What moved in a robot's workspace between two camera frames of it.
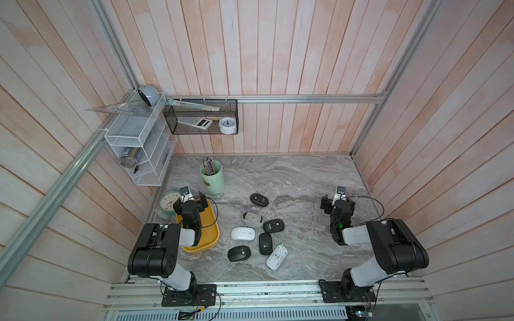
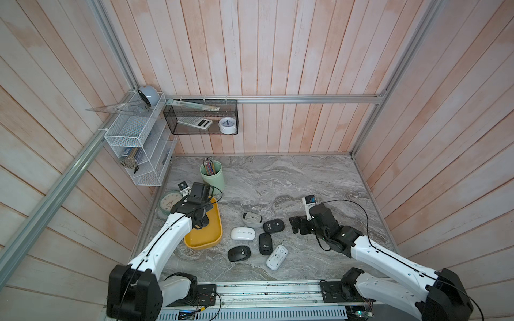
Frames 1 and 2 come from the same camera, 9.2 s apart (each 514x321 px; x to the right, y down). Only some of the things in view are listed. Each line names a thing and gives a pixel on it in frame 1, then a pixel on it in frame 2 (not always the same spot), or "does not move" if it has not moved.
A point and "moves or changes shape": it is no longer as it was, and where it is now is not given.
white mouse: [243, 233] does not move
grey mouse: [252, 219] does not move
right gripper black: [326, 202] -> [302, 219]
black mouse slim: [266, 244] does not move
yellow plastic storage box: [209, 236] moves or changes shape
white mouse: [277, 257] does not move
